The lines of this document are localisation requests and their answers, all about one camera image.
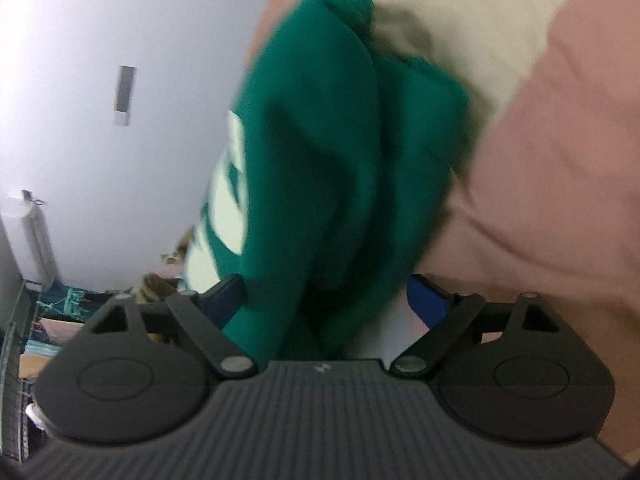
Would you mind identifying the green sweatshirt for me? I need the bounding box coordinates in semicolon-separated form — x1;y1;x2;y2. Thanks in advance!
183;0;469;363

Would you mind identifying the patchwork bed cover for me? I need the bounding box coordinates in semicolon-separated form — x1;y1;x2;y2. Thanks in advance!
240;0;640;461

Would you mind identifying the white cylinder appliance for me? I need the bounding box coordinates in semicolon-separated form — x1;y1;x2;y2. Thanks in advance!
1;197;58;288

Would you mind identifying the grey wall panel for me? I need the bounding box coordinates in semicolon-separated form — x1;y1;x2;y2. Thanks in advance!
114;65;137;127

